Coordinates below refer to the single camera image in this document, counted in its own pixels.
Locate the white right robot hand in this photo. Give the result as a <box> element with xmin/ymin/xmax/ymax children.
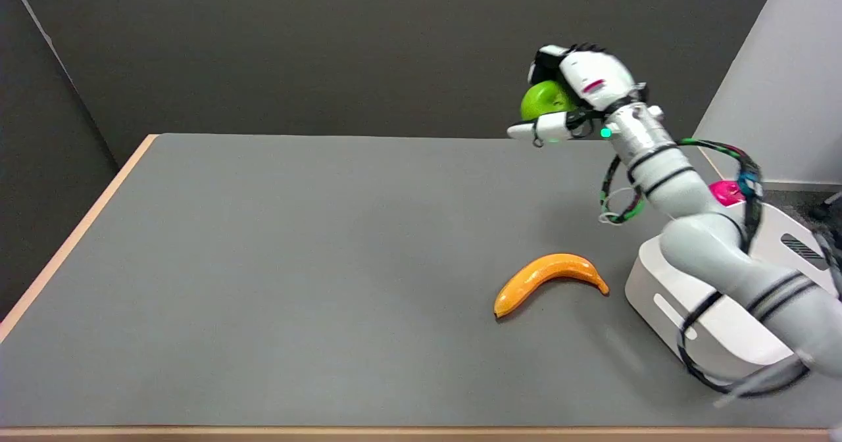
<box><xmin>507</xmin><ymin>43</ymin><xmax>649</xmax><ymax>147</ymax></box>

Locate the green apple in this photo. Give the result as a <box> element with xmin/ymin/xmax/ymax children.
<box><xmin>520</xmin><ymin>80</ymin><xmax>577</xmax><ymax>121</ymax></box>

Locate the white box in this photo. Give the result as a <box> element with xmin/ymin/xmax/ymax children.
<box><xmin>624</xmin><ymin>202</ymin><xmax>839</xmax><ymax>382</ymax></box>

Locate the pink object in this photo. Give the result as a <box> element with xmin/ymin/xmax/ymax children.
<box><xmin>710</xmin><ymin>180</ymin><xmax>747</xmax><ymax>207</ymax></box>

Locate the orange banana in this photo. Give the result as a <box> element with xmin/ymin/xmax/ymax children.
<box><xmin>493</xmin><ymin>253</ymin><xmax>610</xmax><ymax>319</ymax></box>

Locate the black green robot cable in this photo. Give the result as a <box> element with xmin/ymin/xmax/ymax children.
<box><xmin>598</xmin><ymin>139</ymin><xmax>764</xmax><ymax>253</ymax></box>

